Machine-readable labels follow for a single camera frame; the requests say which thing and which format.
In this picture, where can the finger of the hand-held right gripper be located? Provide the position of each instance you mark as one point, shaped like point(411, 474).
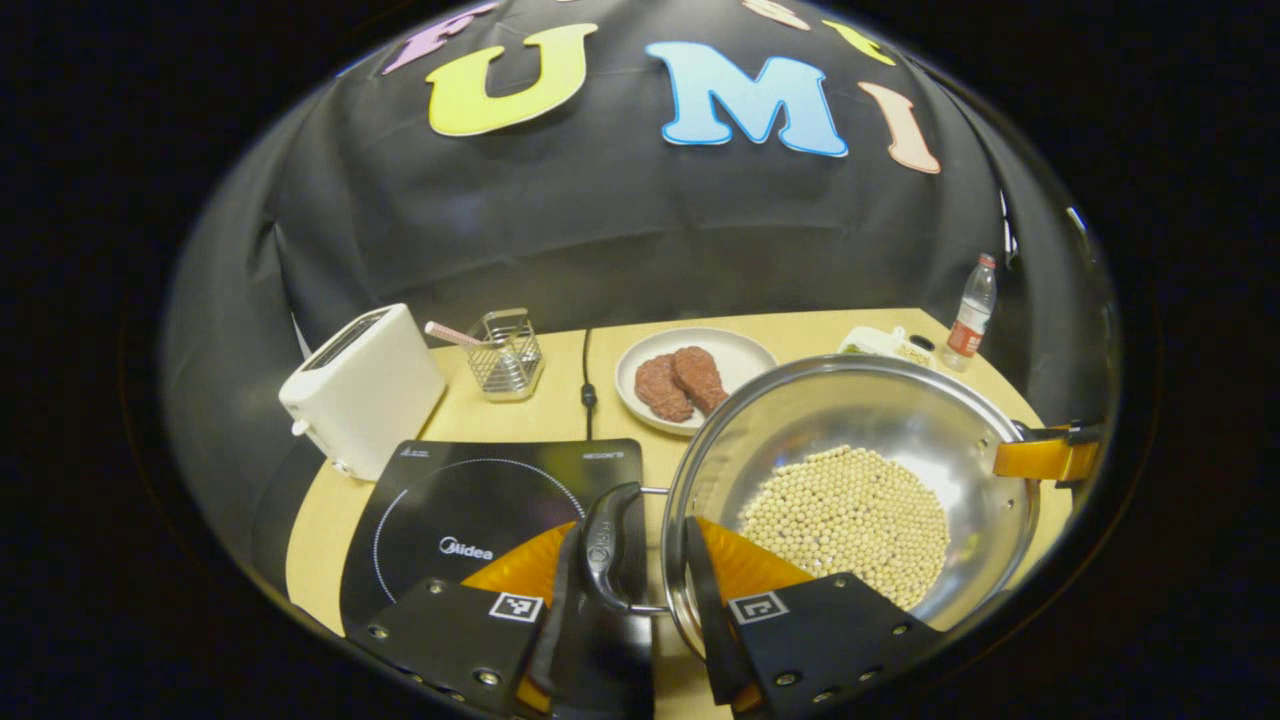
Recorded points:
point(1035, 460)
point(1065, 433)

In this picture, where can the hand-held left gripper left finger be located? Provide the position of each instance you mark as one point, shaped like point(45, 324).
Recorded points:
point(562, 620)

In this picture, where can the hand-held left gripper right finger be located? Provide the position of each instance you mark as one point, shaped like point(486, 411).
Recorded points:
point(705, 620)

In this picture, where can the black induction cooktop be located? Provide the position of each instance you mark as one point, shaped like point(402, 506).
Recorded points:
point(450, 500)

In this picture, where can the stainless steel pot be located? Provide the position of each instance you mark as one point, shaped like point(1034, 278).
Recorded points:
point(850, 410)

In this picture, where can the clear plastic water bottle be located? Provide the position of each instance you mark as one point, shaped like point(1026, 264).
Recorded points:
point(970, 325)

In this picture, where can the pile of soybeans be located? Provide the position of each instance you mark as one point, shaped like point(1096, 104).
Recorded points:
point(845, 525)

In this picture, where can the white divided dish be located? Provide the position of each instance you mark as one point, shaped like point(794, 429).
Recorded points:
point(868, 338)

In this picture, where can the brown meat patty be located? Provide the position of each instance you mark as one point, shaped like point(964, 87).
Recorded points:
point(660, 390)
point(700, 378)

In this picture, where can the round white plate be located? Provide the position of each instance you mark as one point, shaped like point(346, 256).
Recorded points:
point(745, 355)

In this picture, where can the white toaster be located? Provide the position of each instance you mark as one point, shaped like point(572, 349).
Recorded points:
point(365, 390)

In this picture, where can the pink striped straw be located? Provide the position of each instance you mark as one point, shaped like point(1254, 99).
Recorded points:
point(450, 333)

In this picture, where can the black backdrop cloth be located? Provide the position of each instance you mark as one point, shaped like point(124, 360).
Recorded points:
point(600, 230)

